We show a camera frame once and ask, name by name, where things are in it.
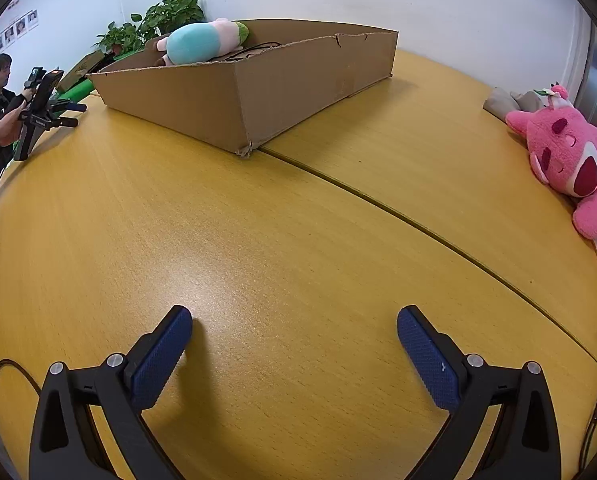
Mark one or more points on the row of wall photos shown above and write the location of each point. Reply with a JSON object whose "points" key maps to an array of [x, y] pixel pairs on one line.
{"points": [[21, 25]]}

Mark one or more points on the small potted green plant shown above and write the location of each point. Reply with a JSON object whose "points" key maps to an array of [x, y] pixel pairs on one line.
{"points": [[121, 35]]}

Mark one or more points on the grey cloth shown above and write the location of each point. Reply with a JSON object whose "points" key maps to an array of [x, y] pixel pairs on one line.
{"points": [[498, 102]]}

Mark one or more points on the pink bear plush toy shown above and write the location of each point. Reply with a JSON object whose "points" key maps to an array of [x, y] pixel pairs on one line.
{"points": [[573, 150]]}

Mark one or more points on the large potted green plant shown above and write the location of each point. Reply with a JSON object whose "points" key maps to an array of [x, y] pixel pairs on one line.
{"points": [[173, 10]]}

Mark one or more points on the small cardboard box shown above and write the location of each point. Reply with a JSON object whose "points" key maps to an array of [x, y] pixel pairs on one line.
{"points": [[81, 67]]}

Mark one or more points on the brown cardboard box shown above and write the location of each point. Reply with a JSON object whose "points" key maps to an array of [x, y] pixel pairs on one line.
{"points": [[188, 105]]}

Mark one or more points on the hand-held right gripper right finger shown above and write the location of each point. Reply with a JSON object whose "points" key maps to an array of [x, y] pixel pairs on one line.
{"points": [[428, 360]]}

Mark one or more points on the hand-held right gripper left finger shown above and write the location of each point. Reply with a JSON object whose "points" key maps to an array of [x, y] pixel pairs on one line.
{"points": [[161, 355]]}

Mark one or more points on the blue pink green plush toy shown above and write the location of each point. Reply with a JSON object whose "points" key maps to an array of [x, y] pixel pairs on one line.
{"points": [[198, 42]]}

